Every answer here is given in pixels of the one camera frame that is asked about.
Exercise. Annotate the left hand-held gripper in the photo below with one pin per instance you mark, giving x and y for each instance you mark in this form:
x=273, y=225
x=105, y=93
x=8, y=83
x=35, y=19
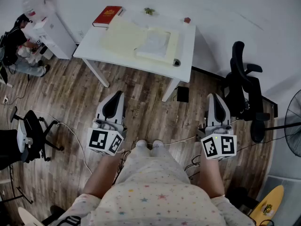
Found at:
x=104, y=141

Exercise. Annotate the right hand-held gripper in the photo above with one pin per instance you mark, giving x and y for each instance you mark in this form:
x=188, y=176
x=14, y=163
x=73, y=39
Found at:
x=218, y=146

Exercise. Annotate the cream folder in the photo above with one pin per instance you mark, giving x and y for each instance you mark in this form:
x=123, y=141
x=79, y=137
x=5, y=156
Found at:
x=120, y=35

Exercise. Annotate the white cloth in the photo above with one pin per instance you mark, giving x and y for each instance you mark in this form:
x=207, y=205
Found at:
x=154, y=43

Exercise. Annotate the person's right forearm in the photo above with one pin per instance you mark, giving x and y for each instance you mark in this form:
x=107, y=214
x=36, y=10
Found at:
x=210, y=175

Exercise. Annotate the person's left forearm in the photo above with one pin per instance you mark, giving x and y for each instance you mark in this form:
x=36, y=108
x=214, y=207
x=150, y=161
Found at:
x=103, y=175

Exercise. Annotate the white table leg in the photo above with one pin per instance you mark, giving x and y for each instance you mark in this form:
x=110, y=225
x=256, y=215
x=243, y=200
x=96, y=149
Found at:
x=97, y=74
x=170, y=91

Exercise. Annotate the black high-back office chair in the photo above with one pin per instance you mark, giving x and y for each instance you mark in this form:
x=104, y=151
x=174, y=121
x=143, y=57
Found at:
x=249, y=91

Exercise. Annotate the black box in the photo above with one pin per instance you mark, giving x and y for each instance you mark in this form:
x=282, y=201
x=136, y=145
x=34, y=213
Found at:
x=182, y=94

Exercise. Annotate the white slipper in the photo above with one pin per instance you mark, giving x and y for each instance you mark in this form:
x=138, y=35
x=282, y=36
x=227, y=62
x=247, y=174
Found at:
x=142, y=143
x=158, y=143

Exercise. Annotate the round black desk grommet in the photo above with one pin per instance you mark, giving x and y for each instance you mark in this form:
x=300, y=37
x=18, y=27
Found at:
x=176, y=62

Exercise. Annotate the black standing fan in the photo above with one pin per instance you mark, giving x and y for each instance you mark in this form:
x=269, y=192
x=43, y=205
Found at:
x=295, y=126

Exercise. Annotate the black swivel chair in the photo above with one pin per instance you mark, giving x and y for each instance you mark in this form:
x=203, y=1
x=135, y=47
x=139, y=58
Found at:
x=35, y=131

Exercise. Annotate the white cabinet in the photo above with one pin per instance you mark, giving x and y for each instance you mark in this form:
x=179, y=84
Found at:
x=56, y=39

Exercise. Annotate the red hardcover book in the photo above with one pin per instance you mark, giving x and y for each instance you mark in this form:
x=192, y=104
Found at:
x=107, y=15

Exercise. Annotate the star print pyjamas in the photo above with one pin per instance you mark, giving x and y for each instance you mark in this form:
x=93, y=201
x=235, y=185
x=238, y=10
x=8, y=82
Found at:
x=152, y=196

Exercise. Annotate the white device on chair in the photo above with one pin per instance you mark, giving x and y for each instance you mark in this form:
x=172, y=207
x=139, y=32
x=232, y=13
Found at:
x=22, y=138

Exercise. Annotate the small red flower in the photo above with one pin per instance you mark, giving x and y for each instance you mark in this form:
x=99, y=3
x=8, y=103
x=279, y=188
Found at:
x=187, y=20

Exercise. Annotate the yellow board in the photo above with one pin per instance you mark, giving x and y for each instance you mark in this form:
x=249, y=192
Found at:
x=268, y=204

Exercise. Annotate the small green plant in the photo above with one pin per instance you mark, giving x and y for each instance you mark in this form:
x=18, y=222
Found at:
x=149, y=11

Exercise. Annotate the white power strip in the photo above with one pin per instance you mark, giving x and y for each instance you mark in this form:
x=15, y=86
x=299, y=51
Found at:
x=5, y=99

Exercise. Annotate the clear plastic bag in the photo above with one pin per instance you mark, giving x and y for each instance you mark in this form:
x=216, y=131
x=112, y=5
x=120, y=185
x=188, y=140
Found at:
x=40, y=2

